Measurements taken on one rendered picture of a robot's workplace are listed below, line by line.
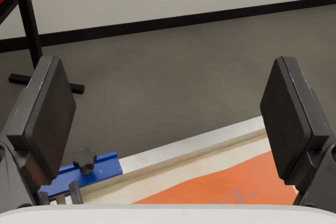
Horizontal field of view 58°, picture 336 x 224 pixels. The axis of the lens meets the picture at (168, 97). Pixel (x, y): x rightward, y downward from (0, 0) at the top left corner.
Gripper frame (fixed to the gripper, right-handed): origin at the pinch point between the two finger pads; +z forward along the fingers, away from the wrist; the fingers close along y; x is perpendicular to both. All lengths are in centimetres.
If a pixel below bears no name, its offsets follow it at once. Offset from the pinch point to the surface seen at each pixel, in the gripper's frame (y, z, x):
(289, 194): 28, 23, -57
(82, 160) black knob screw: -16.1, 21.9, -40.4
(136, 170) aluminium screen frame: -7, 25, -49
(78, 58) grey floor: -68, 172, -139
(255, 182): 21, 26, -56
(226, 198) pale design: 13, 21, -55
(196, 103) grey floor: 20, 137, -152
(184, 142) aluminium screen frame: 4, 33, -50
